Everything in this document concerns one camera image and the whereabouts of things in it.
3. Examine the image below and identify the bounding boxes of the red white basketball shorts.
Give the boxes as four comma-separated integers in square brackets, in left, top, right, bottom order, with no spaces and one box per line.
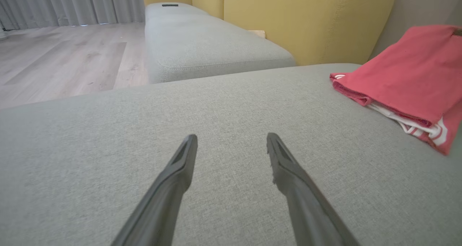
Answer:
[397,116,462,156]

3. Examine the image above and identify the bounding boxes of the grey sofa seat cushion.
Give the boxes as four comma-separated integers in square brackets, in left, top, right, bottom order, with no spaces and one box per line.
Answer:
[144,3,297,84]

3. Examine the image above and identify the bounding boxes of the yellow sofa backrest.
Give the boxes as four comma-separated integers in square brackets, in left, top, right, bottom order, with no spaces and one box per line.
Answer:
[141,0,397,66]

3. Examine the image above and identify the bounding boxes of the grey pleated curtain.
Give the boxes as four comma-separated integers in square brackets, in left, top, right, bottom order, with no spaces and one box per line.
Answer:
[0,0,145,30]

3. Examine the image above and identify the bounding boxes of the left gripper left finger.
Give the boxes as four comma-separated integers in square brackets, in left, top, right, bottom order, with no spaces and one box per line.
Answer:
[110,134,198,246]

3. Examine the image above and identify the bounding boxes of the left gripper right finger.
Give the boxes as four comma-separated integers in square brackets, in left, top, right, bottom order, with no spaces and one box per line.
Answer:
[266,132,361,246]

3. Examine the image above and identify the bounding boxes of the red Bulls basketball jersey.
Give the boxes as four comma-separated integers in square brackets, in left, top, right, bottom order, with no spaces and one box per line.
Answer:
[330,25,462,138]

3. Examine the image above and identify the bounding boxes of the grey sofa chaise cushion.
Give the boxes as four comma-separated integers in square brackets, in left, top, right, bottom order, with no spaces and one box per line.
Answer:
[0,63,462,246]

